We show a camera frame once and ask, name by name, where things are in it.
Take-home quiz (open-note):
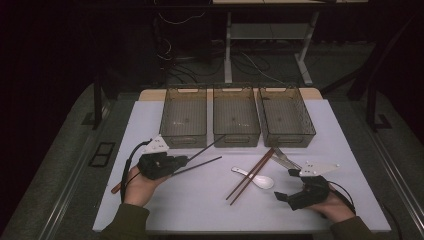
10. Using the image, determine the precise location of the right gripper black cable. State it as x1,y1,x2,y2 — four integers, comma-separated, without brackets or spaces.
328,180,357,214

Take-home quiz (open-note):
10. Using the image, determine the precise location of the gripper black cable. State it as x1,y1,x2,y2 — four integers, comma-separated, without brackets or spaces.
119,139,153,204
328,180,357,214

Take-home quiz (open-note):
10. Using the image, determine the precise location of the transparent brown plastic bin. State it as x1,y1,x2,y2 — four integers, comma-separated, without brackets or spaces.
257,85,317,148
159,85,208,150
212,84,262,149

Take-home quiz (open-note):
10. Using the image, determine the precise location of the person's left hand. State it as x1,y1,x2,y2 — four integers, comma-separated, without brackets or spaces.
123,165,171,208

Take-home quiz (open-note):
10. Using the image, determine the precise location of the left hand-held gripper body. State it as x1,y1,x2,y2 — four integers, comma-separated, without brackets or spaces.
137,134,179,181

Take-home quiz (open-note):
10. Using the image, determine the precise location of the white ceramic spoon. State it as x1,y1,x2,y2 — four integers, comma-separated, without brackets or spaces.
231,166,275,190

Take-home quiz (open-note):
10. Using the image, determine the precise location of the bundle of floor cables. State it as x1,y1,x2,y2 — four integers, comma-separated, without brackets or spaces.
154,33,294,86

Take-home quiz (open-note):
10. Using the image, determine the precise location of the person's right hand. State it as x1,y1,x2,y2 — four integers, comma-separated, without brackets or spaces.
306,193,357,224

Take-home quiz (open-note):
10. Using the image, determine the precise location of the black floor outlet frame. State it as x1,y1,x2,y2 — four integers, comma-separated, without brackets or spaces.
88,141,117,168

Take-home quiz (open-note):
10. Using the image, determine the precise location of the black metal stand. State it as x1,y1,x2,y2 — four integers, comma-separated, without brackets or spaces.
81,74,104,131
366,83,394,132

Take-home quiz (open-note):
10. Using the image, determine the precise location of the white metal desk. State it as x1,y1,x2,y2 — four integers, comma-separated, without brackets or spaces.
212,0,369,86

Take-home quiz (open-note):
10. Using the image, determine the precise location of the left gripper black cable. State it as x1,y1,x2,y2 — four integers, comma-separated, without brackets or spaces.
119,139,153,204

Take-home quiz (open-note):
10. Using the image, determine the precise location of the metal floor rail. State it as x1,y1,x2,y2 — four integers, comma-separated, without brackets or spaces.
366,126,424,231
36,109,114,240

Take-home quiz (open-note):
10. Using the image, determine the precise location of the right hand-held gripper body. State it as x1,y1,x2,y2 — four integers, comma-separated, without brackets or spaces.
288,161,341,212

